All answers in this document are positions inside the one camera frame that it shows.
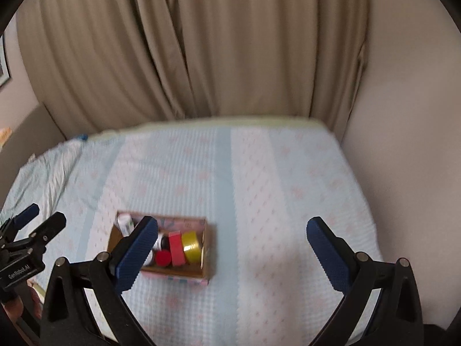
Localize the small black label jar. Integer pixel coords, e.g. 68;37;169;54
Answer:
152;232;169;251

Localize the red round cap jar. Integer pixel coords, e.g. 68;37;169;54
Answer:
155;250;172;268

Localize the light blue patterned bedsheet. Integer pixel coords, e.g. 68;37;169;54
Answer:
1;126;381;345

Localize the cardboard box pink pattern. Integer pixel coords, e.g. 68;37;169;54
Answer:
106;210;212;287

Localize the beige curtain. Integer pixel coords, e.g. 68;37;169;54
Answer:
16;0;369;138

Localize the person left hand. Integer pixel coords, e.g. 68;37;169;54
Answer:
1;280;42;324

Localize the grey sofa headboard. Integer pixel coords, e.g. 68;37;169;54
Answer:
0;104;66;206

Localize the red rectangular box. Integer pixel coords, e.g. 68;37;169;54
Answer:
168;231;186;267

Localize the framed wall picture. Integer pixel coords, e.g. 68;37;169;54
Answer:
0;35;10;88

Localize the yellow tape roll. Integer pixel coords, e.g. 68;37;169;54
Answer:
181;230;202;264

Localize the white blue label bottle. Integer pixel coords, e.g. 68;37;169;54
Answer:
117;213;135;237

